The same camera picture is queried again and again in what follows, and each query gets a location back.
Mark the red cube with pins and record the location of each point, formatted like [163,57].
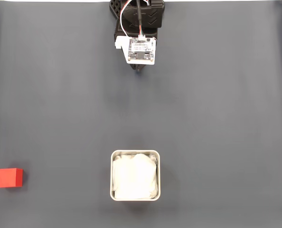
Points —
[8,178]

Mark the white cloth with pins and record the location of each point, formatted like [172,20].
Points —
[134,175]

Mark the white square box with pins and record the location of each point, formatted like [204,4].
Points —
[111,175]

